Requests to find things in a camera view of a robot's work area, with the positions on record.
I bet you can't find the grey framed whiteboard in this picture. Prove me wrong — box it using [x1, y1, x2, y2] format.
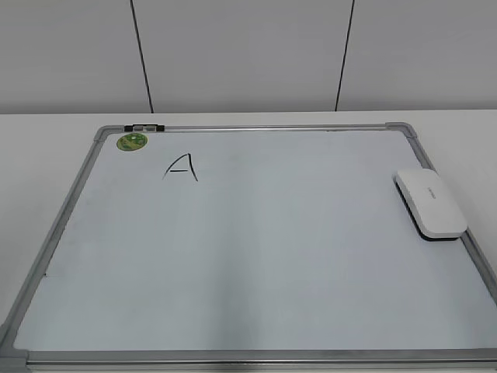
[1, 123, 496, 372]

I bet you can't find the black grey frame clip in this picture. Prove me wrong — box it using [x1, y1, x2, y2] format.
[123, 124, 165, 132]

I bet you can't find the round green magnet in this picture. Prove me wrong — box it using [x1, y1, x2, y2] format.
[116, 133, 148, 152]

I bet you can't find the white whiteboard eraser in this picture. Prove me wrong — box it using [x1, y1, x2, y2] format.
[393, 168, 468, 240]

